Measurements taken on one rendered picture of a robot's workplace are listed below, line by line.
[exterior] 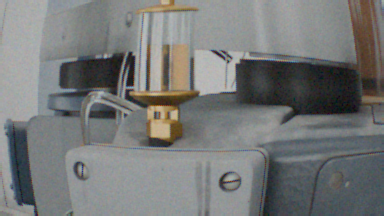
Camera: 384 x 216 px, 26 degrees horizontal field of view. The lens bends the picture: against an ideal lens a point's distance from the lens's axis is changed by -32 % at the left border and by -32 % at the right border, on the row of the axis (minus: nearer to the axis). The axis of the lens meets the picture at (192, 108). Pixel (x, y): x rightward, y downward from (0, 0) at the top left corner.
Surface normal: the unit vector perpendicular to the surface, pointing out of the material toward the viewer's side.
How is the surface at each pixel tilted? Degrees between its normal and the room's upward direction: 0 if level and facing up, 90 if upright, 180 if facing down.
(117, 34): 90
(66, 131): 90
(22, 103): 90
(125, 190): 90
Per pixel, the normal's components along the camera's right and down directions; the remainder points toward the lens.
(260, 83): -0.73, 0.04
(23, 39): -0.20, 0.05
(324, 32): 0.26, 0.05
